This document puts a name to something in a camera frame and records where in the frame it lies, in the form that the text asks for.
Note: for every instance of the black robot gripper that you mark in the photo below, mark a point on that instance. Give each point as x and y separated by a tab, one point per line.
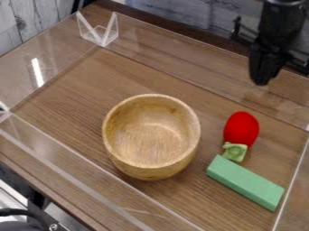
280	27

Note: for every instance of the red plush strawberry green stem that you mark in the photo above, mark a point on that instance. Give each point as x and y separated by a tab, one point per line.
240	134

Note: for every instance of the light wooden bowl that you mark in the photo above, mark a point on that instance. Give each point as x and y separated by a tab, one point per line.
151	133

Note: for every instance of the green rectangular foam block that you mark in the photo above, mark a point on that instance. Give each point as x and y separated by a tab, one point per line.
249	184

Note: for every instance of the clear acrylic tray enclosure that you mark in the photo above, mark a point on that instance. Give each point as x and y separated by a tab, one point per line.
60	82

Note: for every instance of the black metal bracket lower left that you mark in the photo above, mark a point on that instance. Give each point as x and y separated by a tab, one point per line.
42	219

